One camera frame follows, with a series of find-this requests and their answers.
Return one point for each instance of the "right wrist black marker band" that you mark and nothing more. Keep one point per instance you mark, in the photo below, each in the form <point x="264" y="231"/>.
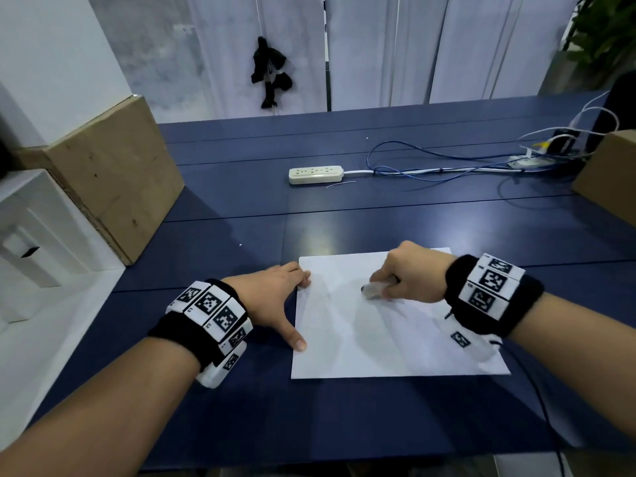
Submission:
<point x="489" y="290"/>

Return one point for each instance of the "green plant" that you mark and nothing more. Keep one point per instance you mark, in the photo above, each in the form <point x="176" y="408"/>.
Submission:
<point x="606" y="29"/>

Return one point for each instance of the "person's right fingers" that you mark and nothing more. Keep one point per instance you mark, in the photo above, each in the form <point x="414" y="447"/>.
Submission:
<point x="391" y="288"/>

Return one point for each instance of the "small grey eraser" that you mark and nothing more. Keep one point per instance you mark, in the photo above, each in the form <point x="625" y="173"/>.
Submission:
<point x="371" y="290"/>

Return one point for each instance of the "white curtain panels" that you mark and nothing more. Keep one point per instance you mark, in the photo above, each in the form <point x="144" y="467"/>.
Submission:
<point x="377" y="49"/>

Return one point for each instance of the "left wrist black marker band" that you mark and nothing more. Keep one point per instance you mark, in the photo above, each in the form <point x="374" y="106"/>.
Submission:
<point x="211" y="312"/>

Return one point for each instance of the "white paper sheet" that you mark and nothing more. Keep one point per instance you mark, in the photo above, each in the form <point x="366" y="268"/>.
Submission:
<point x="377" y="342"/>

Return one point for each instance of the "wrist black marker band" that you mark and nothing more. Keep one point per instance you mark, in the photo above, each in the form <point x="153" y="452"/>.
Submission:
<point x="489" y="290"/>
<point x="211" y="312"/>

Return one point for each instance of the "power strip with plugs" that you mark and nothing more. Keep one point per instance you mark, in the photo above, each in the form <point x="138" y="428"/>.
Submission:
<point x="531" y="161"/>

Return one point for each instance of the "person's left thumb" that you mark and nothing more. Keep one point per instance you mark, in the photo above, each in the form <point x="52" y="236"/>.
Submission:
<point x="293" y="336"/>

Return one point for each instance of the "black hanging cloth object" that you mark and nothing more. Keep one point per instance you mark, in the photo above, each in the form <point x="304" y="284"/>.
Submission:
<point x="268" y="69"/>

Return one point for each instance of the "white open box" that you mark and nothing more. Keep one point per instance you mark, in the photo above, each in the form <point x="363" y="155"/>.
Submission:
<point x="39" y="238"/>

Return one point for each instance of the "person's right hand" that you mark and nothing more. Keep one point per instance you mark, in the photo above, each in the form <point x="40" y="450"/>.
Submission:
<point x="420" y="273"/>

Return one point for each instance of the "person's right forearm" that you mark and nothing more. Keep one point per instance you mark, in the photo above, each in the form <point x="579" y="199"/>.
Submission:
<point x="581" y="352"/>

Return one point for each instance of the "person's left forearm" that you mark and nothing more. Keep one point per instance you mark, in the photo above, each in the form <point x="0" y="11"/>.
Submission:
<point x="99" y="412"/>

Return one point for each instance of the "person's left hand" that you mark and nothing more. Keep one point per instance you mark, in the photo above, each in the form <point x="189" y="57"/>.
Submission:
<point x="263" y="298"/>

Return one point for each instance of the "white power strip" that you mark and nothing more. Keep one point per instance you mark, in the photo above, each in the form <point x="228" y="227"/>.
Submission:
<point x="315" y="174"/>

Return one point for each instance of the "black device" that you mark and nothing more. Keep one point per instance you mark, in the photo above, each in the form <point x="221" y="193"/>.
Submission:
<point x="618" y="109"/>

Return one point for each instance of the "small cardboard box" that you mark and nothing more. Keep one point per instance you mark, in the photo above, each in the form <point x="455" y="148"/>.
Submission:
<point x="608" y="178"/>

